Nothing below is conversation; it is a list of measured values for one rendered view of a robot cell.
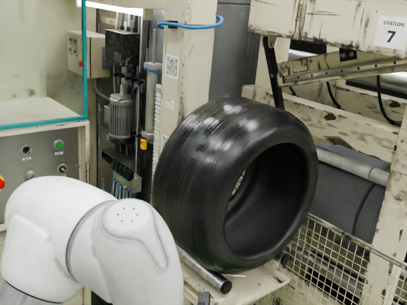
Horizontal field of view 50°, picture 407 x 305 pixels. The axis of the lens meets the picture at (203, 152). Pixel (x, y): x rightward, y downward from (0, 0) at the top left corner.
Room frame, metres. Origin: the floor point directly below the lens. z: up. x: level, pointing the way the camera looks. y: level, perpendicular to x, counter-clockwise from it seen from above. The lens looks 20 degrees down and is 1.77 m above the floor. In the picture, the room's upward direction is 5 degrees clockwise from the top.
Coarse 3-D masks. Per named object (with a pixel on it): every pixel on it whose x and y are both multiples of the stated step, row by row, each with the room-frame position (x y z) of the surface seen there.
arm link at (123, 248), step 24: (96, 216) 0.52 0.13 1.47; (120, 216) 0.50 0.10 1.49; (144, 216) 0.50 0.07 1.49; (72, 240) 0.52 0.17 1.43; (96, 240) 0.49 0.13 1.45; (120, 240) 0.47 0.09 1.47; (144, 240) 0.48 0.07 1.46; (168, 240) 0.51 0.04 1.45; (72, 264) 0.51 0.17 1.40; (96, 264) 0.49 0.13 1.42; (120, 264) 0.47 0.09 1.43; (144, 264) 0.47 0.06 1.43; (168, 264) 0.50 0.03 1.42; (96, 288) 0.50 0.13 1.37; (120, 288) 0.47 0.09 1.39; (144, 288) 0.47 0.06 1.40; (168, 288) 0.49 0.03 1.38
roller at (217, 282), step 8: (184, 256) 1.28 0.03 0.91; (192, 264) 1.24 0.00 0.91; (200, 264) 1.23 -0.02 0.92; (200, 272) 1.21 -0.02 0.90; (208, 272) 1.19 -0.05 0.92; (216, 272) 1.19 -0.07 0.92; (208, 280) 1.18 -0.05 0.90; (216, 280) 1.16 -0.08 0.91; (224, 280) 1.15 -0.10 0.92; (216, 288) 1.15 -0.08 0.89; (224, 288) 1.13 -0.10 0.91
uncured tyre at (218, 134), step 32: (192, 128) 1.25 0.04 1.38; (224, 128) 1.19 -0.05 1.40; (256, 128) 1.19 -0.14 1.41; (288, 128) 1.26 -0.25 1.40; (160, 160) 1.24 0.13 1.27; (192, 160) 1.15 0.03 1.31; (224, 160) 1.12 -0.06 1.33; (256, 160) 1.57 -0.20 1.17; (288, 160) 1.52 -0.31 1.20; (160, 192) 1.19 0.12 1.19; (192, 192) 1.10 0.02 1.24; (224, 192) 1.10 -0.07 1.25; (256, 192) 1.56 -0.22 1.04; (288, 192) 1.49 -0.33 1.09; (192, 224) 1.08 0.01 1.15; (224, 224) 1.10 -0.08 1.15; (256, 224) 1.46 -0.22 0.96; (288, 224) 1.34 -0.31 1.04; (192, 256) 1.15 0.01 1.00; (224, 256) 1.12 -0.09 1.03; (256, 256) 1.22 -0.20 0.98
